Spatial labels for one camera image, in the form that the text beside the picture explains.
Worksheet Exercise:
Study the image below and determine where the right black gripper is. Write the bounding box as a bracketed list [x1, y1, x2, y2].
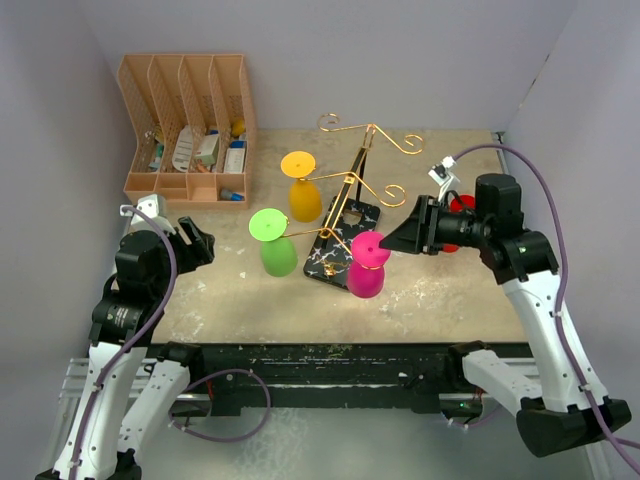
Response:
[380, 194, 491, 255]

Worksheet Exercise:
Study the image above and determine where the red plastic wine glass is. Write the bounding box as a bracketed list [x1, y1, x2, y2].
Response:
[443, 194, 476, 253]

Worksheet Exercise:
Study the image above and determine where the magenta plastic wine glass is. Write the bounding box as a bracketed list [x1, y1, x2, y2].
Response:
[346, 231, 391, 299]

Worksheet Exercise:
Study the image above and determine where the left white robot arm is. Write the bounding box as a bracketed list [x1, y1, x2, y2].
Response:
[38, 217, 215, 479]

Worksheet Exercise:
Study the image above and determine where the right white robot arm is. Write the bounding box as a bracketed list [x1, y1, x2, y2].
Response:
[380, 174, 632, 457]

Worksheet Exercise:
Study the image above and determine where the green plastic wine glass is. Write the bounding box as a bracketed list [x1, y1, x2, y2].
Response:
[248, 208, 298, 277]

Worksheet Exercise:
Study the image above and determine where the black marble rack base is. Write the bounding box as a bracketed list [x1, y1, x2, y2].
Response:
[302, 198, 381, 290]

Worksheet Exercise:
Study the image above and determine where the yellow plastic wine glass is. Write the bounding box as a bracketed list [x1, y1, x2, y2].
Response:
[281, 151, 322, 223]

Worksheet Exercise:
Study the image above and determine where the grey blue marker cap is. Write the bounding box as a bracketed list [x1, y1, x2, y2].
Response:
[220, 188, 245, 202]

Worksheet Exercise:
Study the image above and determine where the white medicine box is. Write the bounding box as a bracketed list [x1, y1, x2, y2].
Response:
[194, 133, 219, 167]

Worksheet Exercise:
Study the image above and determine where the white printed packet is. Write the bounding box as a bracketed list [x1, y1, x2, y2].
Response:
[171, 125, 193, 173]

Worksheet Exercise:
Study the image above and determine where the white blue box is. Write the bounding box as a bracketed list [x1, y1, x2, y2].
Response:
[223, 140, 247, 174]

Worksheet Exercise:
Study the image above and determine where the yellow small object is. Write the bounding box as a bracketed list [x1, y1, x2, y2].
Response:
[231, 118, 246, 137]

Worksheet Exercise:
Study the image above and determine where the peach plastic desk organizer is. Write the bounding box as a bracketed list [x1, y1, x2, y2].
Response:
[117, 53, 258, 211]

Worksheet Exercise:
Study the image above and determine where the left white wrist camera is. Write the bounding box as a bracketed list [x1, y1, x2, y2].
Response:
[119, 193, 176, 235]

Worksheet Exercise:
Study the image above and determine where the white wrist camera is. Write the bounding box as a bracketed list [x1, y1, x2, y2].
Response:
[428, 156, 460, 202]
[119, 193, 176, 235]

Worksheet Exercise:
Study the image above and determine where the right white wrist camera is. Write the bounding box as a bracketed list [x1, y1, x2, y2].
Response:
[428, 156, 460, 202]

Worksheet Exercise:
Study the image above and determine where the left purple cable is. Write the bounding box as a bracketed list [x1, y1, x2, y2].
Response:
[69, 204, 179, 471]

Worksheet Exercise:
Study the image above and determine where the black metal base frame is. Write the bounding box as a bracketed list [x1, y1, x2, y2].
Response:
[189, 343, 490, 420]

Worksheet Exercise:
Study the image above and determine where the purple loop cable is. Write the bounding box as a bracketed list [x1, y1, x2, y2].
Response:
[167, 368, 274, 444]

